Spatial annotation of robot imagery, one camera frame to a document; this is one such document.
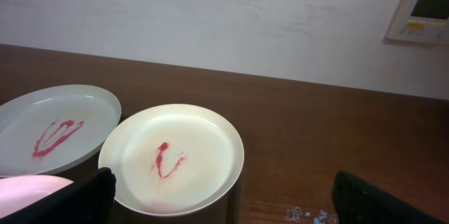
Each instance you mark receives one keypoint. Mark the cream plate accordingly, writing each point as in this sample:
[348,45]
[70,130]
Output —
[175,157]

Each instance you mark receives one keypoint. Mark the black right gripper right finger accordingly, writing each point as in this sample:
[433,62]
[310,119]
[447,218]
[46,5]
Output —
[357,201]

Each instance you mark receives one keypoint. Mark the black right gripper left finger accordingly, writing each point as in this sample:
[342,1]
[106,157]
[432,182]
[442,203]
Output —
[85,201]

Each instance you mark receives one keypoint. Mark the wall control panel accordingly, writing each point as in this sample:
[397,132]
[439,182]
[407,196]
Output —
[420,22]

